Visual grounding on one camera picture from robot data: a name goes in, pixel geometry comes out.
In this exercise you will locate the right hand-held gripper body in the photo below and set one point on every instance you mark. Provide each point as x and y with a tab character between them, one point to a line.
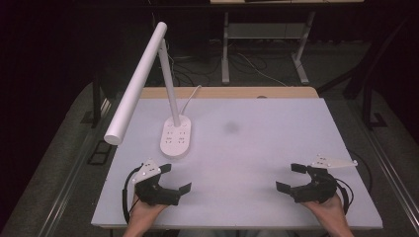
321	189

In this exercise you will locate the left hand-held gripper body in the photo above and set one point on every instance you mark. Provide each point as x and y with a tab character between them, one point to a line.
154	195

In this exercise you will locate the person's left hand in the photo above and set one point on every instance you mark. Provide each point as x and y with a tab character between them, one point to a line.
143	214

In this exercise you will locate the person's right hand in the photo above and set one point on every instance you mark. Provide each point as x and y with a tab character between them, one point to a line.
329	212

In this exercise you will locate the white desk lamp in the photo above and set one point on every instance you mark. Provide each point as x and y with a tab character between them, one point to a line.
169	89

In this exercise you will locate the black metal stand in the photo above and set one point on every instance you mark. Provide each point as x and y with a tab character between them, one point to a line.
96	102
367	98

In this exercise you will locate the black floor frame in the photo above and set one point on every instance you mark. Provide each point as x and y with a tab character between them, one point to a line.
99	153

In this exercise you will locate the metal floor rail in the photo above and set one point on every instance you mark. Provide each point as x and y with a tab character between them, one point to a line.
392	177
70	184

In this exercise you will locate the grey metal table frame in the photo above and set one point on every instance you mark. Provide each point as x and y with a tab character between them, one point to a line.
263	30

